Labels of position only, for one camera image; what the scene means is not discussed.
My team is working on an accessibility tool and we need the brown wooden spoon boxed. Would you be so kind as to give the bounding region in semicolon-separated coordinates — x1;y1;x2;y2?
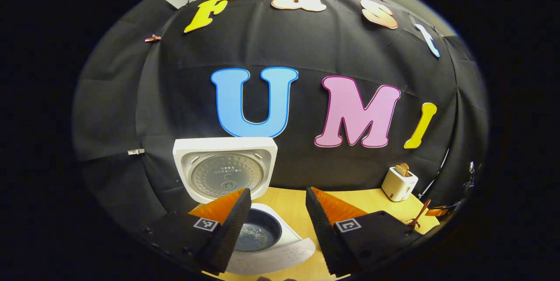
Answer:
409;199;432;229

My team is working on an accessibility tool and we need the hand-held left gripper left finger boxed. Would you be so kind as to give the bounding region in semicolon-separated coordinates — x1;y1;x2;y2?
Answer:
148;188;252;275

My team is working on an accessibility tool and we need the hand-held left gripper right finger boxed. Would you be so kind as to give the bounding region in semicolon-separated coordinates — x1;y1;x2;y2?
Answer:
305;186;423;278

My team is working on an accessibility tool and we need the white and black cable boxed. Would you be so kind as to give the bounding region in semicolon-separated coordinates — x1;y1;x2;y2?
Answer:
417;147;451;199

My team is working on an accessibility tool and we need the white rice cooker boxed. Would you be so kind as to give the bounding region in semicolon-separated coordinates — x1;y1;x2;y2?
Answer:
173;137;316;276

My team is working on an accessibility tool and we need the white toaster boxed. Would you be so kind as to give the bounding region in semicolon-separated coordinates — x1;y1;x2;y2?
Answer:
381;167;419;202

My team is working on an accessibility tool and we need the black backdrop cloth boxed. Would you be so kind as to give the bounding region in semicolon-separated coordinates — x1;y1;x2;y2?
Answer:
72;0;490;231

